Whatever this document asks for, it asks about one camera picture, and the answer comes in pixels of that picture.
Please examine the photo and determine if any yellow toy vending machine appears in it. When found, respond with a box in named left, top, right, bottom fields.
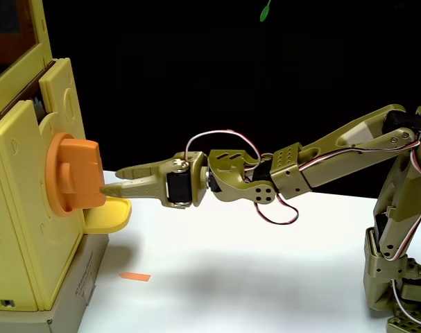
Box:
left=0, top=0, right=89, bottom=313

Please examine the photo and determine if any orange vending machine knob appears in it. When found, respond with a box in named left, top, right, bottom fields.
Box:
left=45, top=133, right=108, bottom=219

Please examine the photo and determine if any red white black servo cable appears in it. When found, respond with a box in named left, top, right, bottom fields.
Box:
left=184, top=130, right=263, bottom=171
left=253, top=192, right=300, bottom=225

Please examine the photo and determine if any yellow dispensing tray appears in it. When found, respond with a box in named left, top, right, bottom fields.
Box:
left=83, top=196, right=132, bottom=235

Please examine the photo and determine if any orange arrow sticker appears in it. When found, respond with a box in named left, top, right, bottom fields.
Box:
left=118, top=272, right=152, bottom=283

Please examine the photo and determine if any beige cardboard box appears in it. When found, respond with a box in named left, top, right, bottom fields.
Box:
left=0, top=234, right=110, bottom=333

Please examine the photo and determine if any green leaf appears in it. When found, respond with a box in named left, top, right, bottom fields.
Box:
left=259, top=0, right=273, bottom=23

